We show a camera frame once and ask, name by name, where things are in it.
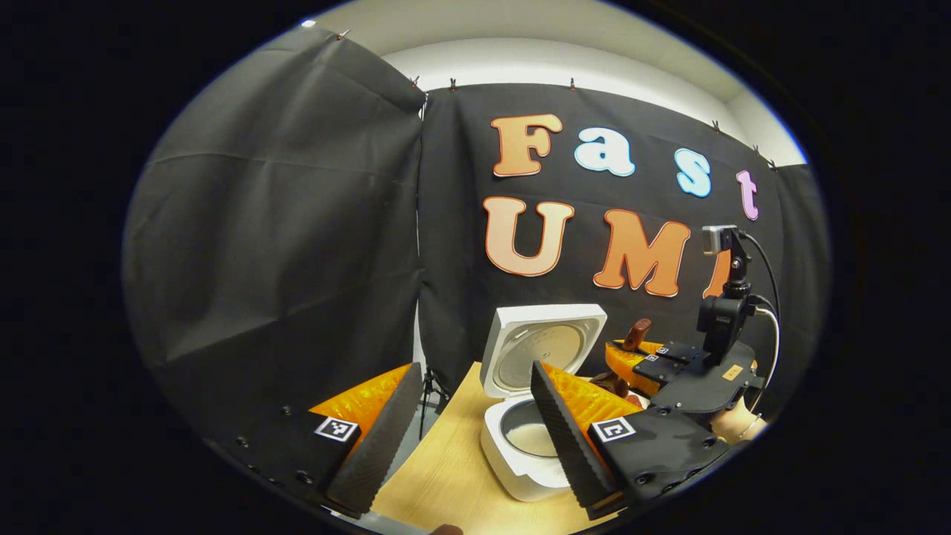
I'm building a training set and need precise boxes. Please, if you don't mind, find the white rice heap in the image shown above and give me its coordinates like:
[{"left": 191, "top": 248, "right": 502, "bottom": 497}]
[{"left": 508, "top": 422, "right": 558, "bottom": 457}]

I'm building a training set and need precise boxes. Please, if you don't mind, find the black camera cable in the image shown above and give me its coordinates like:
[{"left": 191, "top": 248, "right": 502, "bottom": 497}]
[{"left": 741, "top": 233, "right": 782, "bottom": 317}]

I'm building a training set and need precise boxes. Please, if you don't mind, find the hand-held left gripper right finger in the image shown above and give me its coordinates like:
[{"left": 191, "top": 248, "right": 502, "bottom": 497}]
[{"left": 530, "top": 360, "right": 733, "bottom": 521}]

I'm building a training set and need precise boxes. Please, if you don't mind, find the white rice cooker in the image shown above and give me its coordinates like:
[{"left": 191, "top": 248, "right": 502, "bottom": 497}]
[{"left": 479, "top": 303, "right": 608, "bottom": 503}]

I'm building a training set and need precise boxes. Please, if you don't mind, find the black tripod stand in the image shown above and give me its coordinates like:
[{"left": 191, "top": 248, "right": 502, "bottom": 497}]
[{"left": 419, "top": 367, "right": 448, "bottom": 441}]

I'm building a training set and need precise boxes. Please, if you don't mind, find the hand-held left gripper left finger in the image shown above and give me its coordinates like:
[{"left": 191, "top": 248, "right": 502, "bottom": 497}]
[{"left": 223, "top": 362, "right": 424, "bottom": 519}]

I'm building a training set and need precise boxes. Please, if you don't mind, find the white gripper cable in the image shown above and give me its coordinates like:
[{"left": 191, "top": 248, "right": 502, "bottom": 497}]
[{"left": 752, "top": 305, "right": 782, "bottom": 411}]

